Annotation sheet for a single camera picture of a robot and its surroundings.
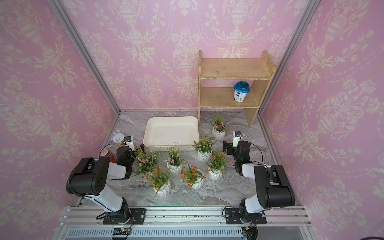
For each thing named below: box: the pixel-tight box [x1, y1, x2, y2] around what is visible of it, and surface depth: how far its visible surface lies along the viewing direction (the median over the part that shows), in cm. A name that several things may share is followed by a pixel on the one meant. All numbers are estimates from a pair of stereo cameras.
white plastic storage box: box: [143, 116, 200, 152], surface depth 107 cm
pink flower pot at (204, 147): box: [192, 135, 218, 162], surface depth 91 cm
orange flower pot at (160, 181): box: [149, 168, 173, 200], surface depth 76 cm
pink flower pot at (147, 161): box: [131, 147, 160, 181], surface depth 79 cm
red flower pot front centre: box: [180, 164, 206, 190], surface depth 77 cm
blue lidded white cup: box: [234, 81, 250, 103], surface depth 94 cm
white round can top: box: [112, 133, 125, 143], surface depth 99 cm
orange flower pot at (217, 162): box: [207, 151, 231, 180], surface depth 83 cm
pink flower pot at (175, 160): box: [165, 141, 187, 179], surface depth 85 cm
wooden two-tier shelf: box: [197, 50, 277, 127], surface depth 89 cm
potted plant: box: [213, 115, 230, 141], surface depth 102 cm
